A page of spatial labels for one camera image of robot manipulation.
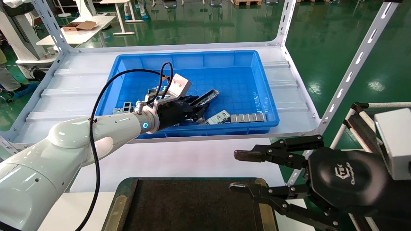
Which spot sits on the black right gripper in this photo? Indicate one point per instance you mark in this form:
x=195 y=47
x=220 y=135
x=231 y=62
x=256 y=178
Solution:
x=346 y=179

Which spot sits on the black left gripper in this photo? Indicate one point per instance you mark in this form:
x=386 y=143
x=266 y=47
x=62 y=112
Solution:
x=171 y=112

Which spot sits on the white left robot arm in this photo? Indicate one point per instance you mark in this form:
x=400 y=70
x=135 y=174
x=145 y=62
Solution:
x=106 y=128

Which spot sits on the black felt-lined container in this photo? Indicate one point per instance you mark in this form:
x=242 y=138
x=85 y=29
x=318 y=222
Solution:
x=192 y=205

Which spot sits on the blue plastic bin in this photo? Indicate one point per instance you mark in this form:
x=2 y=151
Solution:
x=231 y=80

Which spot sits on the flat grey slotted metal plate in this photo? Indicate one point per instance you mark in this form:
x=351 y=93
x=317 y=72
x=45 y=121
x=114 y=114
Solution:
x=247 y=117

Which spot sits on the person in white trousers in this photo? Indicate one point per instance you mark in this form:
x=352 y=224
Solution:
x=143 y=8

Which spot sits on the wooden pallet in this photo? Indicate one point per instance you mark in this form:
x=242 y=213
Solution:
x=247 y=2

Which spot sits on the white metal shelf rack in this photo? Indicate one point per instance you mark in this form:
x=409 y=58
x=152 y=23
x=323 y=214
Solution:
x=74 y=96

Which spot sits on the white table with cardboard box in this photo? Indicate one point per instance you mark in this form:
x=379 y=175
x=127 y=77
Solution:
x=83 y=35

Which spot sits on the open cardboard box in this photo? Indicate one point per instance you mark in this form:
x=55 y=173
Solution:
x=80 y=25

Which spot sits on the small paper cup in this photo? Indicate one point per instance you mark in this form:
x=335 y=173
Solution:
x=50 y=51

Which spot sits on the white machine base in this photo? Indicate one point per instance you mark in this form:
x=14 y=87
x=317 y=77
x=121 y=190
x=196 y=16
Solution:
x=22 y=41

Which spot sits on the person in yellow top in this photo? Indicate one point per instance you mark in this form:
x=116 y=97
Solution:
x=8 y=80

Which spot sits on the short silver metal bracket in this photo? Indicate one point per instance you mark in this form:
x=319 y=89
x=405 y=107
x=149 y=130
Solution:
x=218 y=117

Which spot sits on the metal bracket pile left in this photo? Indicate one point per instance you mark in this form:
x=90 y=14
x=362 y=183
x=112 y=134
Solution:
x=127 y=106

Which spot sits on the flat grey metal bracket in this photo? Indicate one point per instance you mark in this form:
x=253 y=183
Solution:
x=118 y=111

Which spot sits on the white tube frame cart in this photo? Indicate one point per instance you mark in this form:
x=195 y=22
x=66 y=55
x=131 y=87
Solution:
x=361 y=128

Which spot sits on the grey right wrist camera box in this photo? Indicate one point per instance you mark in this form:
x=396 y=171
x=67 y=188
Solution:
x=396 y=141

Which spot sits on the white pedestal table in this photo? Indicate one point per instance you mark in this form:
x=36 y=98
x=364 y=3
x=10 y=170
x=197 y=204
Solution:
x=120 y=16

